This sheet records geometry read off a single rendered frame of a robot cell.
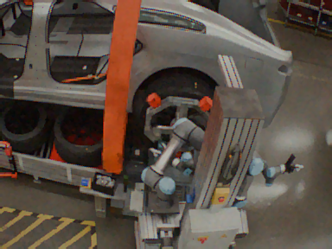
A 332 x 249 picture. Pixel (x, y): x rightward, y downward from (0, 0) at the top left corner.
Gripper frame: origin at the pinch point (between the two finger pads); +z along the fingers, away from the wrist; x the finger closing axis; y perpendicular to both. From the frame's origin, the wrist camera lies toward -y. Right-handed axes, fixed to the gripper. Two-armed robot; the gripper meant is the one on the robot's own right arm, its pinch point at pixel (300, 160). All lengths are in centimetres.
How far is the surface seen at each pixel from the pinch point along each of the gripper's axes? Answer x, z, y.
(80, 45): -225, -132, -2
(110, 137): -89, -129, 17
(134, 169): -106, -102, 70
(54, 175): -128, -180, 87
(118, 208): -88, -124, 102
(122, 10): -73, -130, -101
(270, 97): -86, 14, -3
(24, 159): -140, -214, 71
